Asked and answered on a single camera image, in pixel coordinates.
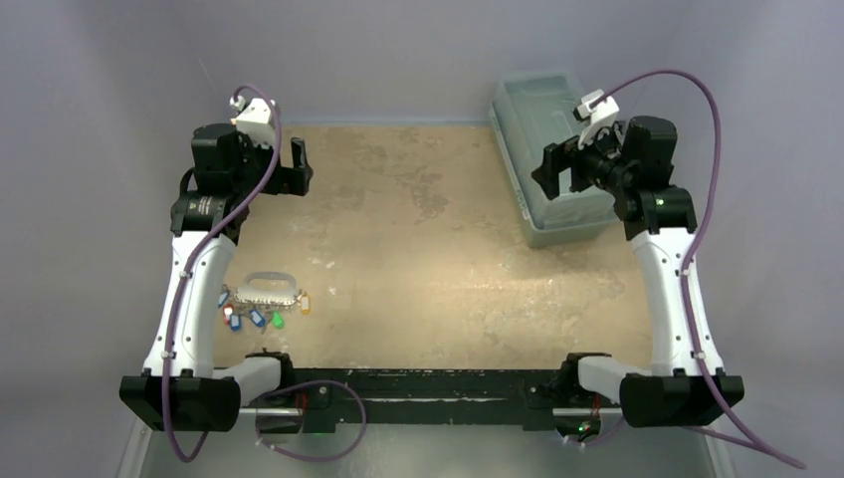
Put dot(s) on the red key tag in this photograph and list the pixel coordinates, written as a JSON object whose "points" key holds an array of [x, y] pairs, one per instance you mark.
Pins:
{"points": [[228, 313]]}

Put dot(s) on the clear plastic storage box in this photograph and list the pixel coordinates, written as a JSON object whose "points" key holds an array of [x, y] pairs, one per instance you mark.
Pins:
{"points": [[530, 112]]}

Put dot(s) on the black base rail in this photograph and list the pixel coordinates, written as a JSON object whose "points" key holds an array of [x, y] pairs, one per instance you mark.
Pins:
{"points": [[526, 398]]}

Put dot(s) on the yellow key tag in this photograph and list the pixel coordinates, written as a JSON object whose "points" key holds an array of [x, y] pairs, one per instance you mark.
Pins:
{"points": [[305, 303]]}

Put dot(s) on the green key tag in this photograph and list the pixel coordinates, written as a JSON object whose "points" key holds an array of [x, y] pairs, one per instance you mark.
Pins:
{"points": [[277, 320]]}

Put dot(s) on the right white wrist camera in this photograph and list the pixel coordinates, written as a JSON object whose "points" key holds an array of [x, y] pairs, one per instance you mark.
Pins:
{"points": [[597, 111]]}

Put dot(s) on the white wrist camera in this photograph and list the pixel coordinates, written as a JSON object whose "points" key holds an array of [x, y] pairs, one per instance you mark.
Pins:
{"points": [[255, 119], [597, 111]]}

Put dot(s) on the metal keyring holder with keys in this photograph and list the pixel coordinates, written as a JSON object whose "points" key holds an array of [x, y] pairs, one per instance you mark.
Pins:
{"points": [[259, 294]]}

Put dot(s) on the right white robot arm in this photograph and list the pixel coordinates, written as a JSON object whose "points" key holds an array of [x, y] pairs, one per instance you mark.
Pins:
{"points": [[686, 384]]}

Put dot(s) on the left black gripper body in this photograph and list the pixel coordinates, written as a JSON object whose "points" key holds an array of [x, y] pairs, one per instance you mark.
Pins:
{"points": [[257, 162]]}

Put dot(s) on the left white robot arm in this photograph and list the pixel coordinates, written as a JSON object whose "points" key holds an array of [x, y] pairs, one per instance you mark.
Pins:
{"points": [[179, 388]]}

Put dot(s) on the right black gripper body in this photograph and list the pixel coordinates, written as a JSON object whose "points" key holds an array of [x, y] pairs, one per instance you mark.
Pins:
{"points": [[565, 170]]}

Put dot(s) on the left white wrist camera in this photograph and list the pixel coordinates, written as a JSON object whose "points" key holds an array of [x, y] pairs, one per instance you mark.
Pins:
{"points": [[255, 119]]}

